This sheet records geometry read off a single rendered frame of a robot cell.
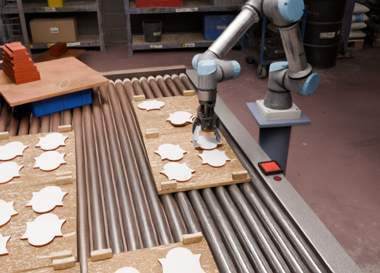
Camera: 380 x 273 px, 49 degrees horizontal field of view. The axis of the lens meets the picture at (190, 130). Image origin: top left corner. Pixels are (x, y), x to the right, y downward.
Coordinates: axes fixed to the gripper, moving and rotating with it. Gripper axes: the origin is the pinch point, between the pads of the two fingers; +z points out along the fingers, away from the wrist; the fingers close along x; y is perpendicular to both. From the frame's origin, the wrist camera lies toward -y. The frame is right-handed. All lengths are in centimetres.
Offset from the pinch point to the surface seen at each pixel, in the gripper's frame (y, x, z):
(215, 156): 11.8, 0.8, 1.3
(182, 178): 23.8, -15.4, 2.3
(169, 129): -17.8, -12.3, -0.3
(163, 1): -432, 57, -13
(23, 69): -64, -78, -22
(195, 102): -44.0, 6.2, -2.4
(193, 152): 4.7, -6.6, 1.7
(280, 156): -31, 50, 28
